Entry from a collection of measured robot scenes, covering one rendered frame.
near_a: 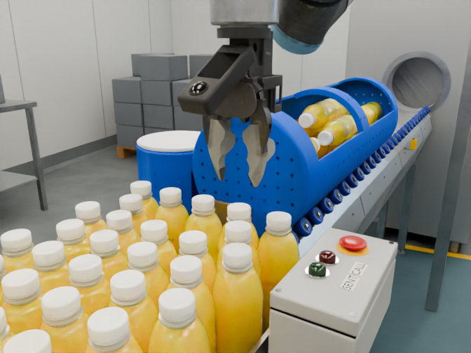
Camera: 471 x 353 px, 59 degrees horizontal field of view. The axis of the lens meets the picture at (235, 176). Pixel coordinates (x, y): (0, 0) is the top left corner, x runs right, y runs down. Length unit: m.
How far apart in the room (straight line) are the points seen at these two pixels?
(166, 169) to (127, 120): 3.68
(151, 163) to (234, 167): 0.53
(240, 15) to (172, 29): 6.42
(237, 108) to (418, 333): 1.93
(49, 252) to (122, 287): 0.14
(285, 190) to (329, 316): 0.42
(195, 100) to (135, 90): 4.40
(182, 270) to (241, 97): 0.23
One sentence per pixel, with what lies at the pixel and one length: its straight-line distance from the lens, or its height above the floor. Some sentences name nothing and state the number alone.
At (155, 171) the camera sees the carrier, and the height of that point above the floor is 0.96.
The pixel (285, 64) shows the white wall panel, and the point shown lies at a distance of 6.21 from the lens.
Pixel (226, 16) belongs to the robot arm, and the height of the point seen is 1.39.
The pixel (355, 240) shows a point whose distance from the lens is 0.59.
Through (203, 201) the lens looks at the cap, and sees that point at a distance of 0.71.
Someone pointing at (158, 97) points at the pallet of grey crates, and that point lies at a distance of 4.72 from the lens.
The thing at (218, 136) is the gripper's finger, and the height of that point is 1.24.
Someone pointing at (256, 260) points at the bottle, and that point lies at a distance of 0.63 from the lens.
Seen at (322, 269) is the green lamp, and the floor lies 1.11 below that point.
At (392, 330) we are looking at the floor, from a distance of 2.32.
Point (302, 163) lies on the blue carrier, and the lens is 0.81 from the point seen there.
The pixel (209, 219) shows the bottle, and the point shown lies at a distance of 0.72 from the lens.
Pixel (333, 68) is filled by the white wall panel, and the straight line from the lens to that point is 6.06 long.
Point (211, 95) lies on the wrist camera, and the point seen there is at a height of 1.31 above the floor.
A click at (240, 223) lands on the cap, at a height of 1.11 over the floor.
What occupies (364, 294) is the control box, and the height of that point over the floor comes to 1.10.
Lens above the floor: 1.37
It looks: 18 degrees down
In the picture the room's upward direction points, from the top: straight up
